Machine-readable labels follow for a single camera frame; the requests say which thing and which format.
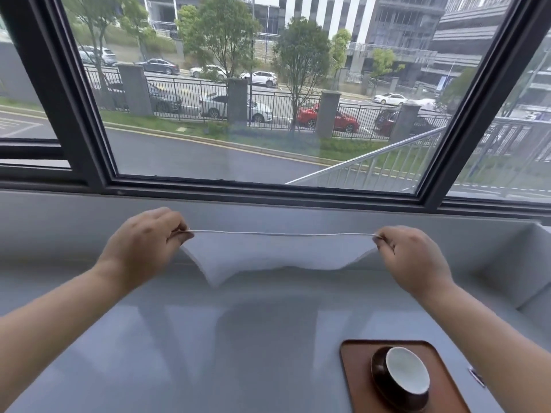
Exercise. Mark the person's right hand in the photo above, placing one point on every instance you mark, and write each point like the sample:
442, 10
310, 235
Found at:
415, 262

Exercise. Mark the person's left hand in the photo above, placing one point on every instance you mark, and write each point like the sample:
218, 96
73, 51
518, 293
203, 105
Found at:
137, 249

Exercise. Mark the person's left thumb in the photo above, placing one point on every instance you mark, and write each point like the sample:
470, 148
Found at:
180, 239

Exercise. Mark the person's right thumb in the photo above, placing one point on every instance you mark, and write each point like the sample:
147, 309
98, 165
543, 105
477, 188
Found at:
385, 245

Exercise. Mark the white cloth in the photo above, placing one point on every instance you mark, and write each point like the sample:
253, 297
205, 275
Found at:
275, 253

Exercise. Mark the person's right forearm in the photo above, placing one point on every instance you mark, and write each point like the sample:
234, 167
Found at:
495, 335

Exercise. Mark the person's left forearm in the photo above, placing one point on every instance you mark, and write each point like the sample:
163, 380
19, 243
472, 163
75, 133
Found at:
47, 331

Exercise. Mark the grey metal stair railing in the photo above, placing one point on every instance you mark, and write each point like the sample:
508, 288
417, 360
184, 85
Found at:
387, 161

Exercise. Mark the dark red car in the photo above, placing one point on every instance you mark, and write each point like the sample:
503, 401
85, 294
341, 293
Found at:
387, 120

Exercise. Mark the dark brown white-lined teacup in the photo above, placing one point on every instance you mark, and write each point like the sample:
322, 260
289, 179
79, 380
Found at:
407, 369

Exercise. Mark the brown rectangular tray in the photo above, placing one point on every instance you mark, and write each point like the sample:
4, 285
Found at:
357, 378

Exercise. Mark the white sedan car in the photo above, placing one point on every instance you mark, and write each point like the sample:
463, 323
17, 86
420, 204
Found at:
215, 105
389, 98
206, 71

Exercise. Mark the dark grey car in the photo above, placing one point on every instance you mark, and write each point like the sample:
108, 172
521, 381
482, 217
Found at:
165, 98

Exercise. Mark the black metal fence with pillars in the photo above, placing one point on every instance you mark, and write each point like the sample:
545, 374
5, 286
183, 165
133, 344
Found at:
172, 96

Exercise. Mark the small metal clip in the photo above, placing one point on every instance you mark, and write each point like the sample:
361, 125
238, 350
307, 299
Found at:
476, 377

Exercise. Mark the dark sedan car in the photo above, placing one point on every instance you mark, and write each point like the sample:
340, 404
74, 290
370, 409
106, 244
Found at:
159, 65

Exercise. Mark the white suv car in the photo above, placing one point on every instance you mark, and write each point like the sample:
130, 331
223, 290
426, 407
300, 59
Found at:
262, 77
101, 55

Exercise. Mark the small green tree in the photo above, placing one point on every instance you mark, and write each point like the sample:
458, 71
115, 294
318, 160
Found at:
383, 62

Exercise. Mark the slim green tree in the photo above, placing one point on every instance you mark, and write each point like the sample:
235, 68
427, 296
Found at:
301, 60

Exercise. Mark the large green tree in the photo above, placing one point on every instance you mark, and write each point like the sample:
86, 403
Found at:
219, 30

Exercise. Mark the grey office building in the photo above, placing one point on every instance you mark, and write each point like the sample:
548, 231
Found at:
404, 21

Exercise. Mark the tall leaning green tree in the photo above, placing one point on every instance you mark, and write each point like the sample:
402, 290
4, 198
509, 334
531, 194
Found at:
99, 21

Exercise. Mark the white striped building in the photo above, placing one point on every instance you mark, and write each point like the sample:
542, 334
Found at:
318, 10

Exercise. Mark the dark window frame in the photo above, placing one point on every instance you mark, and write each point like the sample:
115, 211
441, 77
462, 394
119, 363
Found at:
64, 103

